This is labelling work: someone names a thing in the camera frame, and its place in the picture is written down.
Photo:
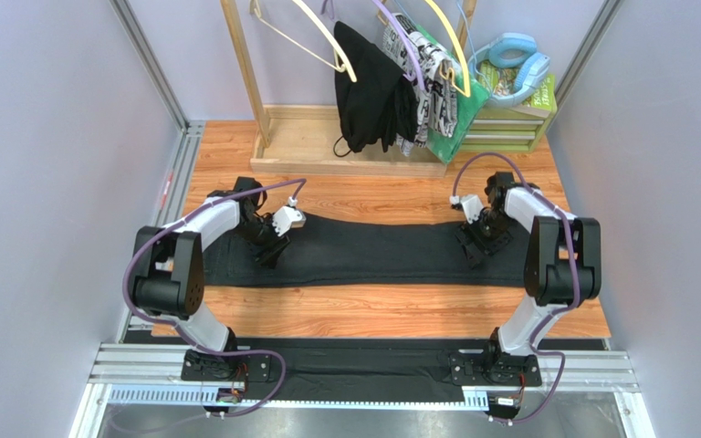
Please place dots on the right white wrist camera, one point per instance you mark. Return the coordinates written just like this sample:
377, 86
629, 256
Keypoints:
470, 205

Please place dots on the light blue headphones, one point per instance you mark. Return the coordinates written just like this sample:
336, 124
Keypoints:
511, 67

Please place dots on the green wooden drawer box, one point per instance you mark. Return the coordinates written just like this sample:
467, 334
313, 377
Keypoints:
507, 130

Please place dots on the black white patterned garment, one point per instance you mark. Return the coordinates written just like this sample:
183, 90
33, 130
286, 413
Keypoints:
436, 99

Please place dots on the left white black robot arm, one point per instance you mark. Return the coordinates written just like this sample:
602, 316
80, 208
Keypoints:
164, 281

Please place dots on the wooden clothes rack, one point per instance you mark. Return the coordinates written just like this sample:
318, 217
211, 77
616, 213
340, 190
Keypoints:
297, 138

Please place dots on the black hanging garment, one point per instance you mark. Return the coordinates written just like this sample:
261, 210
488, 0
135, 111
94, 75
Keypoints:
380, 106

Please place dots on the black cloth strip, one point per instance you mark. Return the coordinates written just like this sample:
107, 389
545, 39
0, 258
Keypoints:
358, 370

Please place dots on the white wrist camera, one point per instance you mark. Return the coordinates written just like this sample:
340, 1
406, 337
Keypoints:
288, 217
470, 205

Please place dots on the yellow plastic hanger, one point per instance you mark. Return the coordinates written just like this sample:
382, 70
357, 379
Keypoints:
456, 72

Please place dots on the black denim trousers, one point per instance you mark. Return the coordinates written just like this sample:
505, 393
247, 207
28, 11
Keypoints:
328, 252

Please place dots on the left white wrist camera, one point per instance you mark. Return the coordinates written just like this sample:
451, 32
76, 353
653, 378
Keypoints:
288, 217

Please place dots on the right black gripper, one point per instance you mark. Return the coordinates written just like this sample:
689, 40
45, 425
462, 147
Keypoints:
486, 241

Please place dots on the aluminium frame rail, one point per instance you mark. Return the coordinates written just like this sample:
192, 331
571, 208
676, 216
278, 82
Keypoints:
163, 364

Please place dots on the green book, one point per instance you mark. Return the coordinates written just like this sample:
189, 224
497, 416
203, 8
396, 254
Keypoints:
540, 103

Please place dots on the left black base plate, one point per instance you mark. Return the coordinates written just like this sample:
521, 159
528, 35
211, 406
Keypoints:
199, 366

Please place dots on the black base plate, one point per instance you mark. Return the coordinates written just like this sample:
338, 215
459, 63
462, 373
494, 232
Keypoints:
486, 369
199, 366

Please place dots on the green tote bag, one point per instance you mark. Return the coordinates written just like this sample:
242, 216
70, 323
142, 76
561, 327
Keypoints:
443, 148

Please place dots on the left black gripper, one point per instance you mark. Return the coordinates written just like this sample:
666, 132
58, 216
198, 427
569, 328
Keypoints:
270, 255

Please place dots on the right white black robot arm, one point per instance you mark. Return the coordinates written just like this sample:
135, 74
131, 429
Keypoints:
562, 267

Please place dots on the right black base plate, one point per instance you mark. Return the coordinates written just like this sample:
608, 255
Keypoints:
486, 369

